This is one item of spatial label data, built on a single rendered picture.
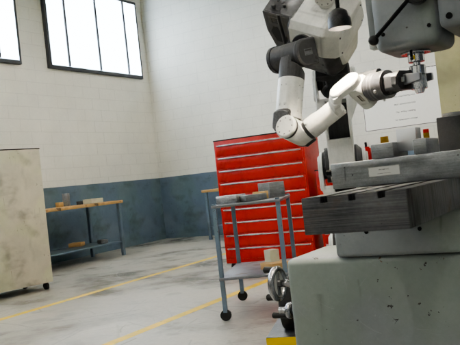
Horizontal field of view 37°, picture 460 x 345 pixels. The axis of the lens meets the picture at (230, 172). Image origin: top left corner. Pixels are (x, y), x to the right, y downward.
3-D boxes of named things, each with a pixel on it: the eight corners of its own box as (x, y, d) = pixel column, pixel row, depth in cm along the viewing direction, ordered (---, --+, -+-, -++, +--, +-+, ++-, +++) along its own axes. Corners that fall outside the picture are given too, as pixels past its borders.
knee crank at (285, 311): (269, 320, 241) (267, 303, 241) (276, 316, 246) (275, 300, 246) (327, 321, 230) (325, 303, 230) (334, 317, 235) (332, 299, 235)
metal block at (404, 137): (398, 151, 184) (395, 129, 184) (403, 151, 189) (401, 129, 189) (417, 149, 181) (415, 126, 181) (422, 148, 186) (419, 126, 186)
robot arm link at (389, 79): (394, 64, 199) (363, 71, 209) (398, 96, 199) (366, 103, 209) (421, 64, 207) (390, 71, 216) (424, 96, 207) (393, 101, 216)
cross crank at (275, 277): (259, 304, 223) (255, 269, 224) (275, 298, 234) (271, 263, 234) (304, 304, 216) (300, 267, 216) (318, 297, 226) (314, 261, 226)
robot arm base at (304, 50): (274, 83, 244) (261, 55, 240) (292, 66, 252) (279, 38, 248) (307, 75, 233) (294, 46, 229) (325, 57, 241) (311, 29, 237)
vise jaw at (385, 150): (372, 159, 183) (369, 144, 183) (387, 157, 196) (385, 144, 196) (393, 157, 180) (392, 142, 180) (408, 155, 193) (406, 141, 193)
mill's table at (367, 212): (304, 235, 148) (300, 198, 148) (439, 194, 256) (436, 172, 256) (410, 228, 137) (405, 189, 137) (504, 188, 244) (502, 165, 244)
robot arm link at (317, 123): (332, 113, 217) (287, 149, 225) (347, 122, 225) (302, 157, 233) (317, 89, 223) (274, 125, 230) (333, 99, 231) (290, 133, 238)
